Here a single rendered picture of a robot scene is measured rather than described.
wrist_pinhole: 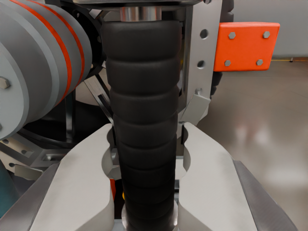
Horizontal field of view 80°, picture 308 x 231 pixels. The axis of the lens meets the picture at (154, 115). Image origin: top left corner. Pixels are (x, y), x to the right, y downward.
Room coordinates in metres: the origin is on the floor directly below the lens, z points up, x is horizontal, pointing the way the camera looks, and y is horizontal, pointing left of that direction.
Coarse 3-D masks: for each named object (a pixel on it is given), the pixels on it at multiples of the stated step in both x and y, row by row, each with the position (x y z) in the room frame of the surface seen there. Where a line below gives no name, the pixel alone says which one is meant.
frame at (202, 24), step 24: (216, 0) 0.30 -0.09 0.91; (192, 24) 0.30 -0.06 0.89; (216, 24) 0.30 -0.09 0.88; (192, 48) 0.30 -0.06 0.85; (192, 72) 0.30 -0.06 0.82; (192, 96) 0.29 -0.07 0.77; (192, 120) 0.29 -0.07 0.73; (0, 144) 0.31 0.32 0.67; (24, 144) 0.34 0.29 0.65; (24, 168) 0.30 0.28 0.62
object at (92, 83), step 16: (64, 0) 0.40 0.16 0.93; (80, 16) 0.44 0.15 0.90; (96, 16) 0.40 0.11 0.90; (176, 16) 0.51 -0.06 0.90; (96, 32) 0.44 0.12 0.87; (96, 48) 0.44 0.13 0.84; (96, 64) 0.44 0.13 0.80; (96, 80) 0.40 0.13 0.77; (96, 96) 0.40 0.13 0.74; (48, 112) 0.48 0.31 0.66; (64, 112) 0.52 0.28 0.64; (80, 112) 0.54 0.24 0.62; (96, 112) 0.56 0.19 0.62; (112, 112) 0.42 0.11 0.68; (32, 128) 0.40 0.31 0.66; (48, 128) 0.42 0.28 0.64; (64, 128) 0.44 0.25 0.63; (80, 128) 0.45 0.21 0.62; (96, 128) 0.46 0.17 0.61; (64, 144) 0.38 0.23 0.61
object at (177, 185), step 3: (177, 180) 0.67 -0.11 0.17; (177, 183) 0.67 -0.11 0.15; (177, 186) 0.65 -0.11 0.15; (177, 189) 0.60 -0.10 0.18; (177, 192) 0.59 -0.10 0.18; (174, 195) 0.58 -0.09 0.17; (177, 195) 0.58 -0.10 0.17; (174, 198) 0.57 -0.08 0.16; (177, 198) 0.57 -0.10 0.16; (177, 201) 0.56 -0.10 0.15; (177, 204) 0.55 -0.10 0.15
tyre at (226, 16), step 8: (224, 0) 0.38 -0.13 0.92; (232, 0) 0.38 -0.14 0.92; (224, 8) 0.38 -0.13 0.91; (232, 8) 0.38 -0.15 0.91; (224, 16) 0.38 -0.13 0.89; (232, 16) 0.38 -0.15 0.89; (216, 72) 0.38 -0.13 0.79; (216, 80) 0.38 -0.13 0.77; (216, 88) 0.39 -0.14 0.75; (24, 136) 0.38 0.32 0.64; (40, 144) 0.38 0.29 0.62; (48, 144) 0.39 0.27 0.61
